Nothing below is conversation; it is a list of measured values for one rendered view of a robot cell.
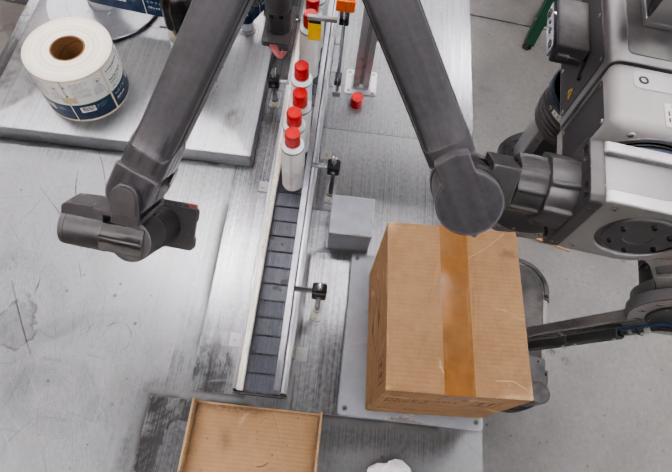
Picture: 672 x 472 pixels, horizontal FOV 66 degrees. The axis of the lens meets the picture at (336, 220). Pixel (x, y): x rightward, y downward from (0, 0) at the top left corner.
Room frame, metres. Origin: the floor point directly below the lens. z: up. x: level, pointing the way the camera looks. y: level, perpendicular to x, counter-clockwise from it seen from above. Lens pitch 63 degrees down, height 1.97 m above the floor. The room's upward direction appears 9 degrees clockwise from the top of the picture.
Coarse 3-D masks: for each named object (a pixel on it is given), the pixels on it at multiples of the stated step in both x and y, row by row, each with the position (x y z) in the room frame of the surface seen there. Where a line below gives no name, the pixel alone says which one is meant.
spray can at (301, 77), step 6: (300, 60) 0.83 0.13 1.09; (294, 66) 0.81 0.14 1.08; (300, 66) 0.81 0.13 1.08; (306, 66) 0.81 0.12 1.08; (294, 72) 0.81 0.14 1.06; (300, 72) 0.80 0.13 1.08; (306, 72) 0.80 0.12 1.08; (294, 78) 0.80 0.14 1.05; (300, 78) 0.80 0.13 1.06; (306, 78) 0.80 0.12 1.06; (312, 78) 0.82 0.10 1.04; (294, 84) 0.79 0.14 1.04; (300, 84) 0.79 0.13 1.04; (306, 84) 0.80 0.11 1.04; (312, 84) 0.81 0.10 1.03
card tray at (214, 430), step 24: (192, 408) 0.09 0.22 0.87; (216, 408) 0.10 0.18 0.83; (240, 408) 0.11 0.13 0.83; (264, 408) 0.12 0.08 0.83; (192, 432) 0.05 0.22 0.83; (216, 432) 0.06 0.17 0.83; (240, 432) 0.07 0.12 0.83; (264, 432) 0.07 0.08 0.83; (288, 432) 0.08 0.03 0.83; (312, 432) 0.09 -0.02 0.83; (192, 456) 0.01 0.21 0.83; (216, 456) 0.02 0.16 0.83; (240, 456) 0.02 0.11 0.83; (264, 456) 0.03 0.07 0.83; (288, 456) 0.04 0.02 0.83; (312, 456) 0.04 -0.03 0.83
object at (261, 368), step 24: (312, 96) 0.90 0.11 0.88; (288, 192) 0.60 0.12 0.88; (288, 216) 0.54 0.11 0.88; (288, 240) 0.48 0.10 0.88; (264, 264) 0.41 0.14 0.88; (288, 264) 0.42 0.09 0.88; (264, 288) 0.36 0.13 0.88; (264, 312) 0.30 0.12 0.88; (264, 336) 0.25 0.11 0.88; (264, 360) 0.21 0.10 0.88; (264, 384) 0.16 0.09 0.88
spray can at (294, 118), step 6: (288, 108) 0.69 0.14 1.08; (294, 108) 0.69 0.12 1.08; (288, 114) 0.67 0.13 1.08; (294, 114) 0.68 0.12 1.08; (300, 114) 0.68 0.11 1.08; (288, 120) 0.67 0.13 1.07; (294, 120) 0.67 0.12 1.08; (300, 120) 0.67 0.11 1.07; (282, 126) 0.67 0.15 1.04; (288, 126) 0.67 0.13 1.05; (294, 126) 0.67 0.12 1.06; (300, 126) 0.67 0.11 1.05; (300, 132) 0.66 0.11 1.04
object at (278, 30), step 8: (272, 16) 0.87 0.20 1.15; (280, 16) 0.88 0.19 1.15; (288, 16) 0.88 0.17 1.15; (264, 24) 0.89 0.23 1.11; (272, 24) 0.87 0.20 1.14; (280, 24) 0.87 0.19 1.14; (288, 24) 0.88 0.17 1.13; (264, 32) 0.87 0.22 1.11; (272, 32) 0.87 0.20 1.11; (280, 32) 0.87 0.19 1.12; (288, 32) 0.88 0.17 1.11; (264, 40) 0.85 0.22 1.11; (272, 40) 0.85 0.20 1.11; (280, 40) 0.85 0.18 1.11; (288, 40) 0.86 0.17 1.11; (288, 48) 0.85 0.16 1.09
